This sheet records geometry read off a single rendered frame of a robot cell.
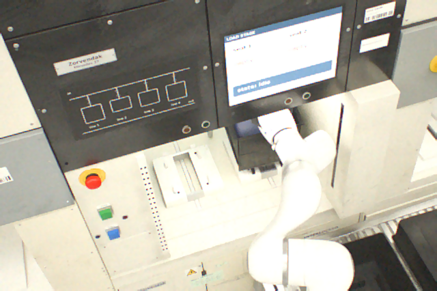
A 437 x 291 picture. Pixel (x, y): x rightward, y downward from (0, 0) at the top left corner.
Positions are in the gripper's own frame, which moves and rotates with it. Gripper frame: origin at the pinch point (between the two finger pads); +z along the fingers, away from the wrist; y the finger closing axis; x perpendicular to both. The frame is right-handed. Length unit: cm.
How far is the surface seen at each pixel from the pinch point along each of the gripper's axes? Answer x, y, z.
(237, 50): 45, -16, -24
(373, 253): -37, 21, -42
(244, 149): -13.2, -9.2, -4.6
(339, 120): 6.8, 14.4, -20.8
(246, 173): -28.6, -8.1, -2.2
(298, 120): -6.7, 9.5, -4.7
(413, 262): -39, 31, -48
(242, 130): -16.0, -6.3, 6.2
